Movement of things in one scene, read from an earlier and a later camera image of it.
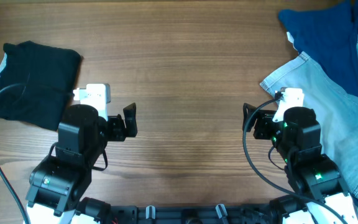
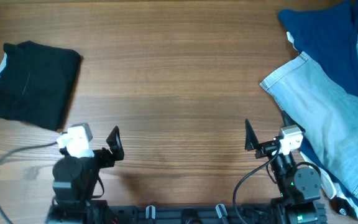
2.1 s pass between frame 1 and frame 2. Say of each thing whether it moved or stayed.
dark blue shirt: stayed
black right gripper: moved
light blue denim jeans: stayed
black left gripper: moved
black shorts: stayed
